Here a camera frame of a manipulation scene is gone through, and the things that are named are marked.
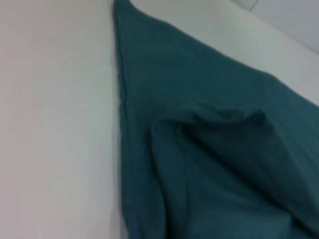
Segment teal blue t-shirt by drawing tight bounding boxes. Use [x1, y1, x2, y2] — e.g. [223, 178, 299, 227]
[113, 0, 319, 239]

